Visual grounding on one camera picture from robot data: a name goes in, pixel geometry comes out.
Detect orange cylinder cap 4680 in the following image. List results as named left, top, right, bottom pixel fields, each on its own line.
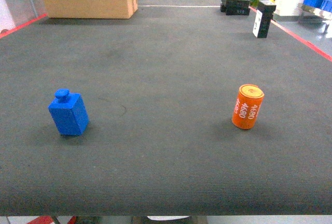
left=231, top=84, right=265, bottom=130

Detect blue bottle-shaped block part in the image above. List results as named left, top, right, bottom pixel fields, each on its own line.
left=48, top=89, right=89, bottom=136

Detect dark grey table mat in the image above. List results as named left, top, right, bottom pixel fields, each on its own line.
left=1, top=0, right=331, bottom=216

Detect black stacked boxes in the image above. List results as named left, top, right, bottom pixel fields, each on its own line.
left=220, top=0, right=250, bottom=16

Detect black upright box white label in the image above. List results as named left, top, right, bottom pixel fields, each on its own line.
left=253, top=0, right=276, bottom=38

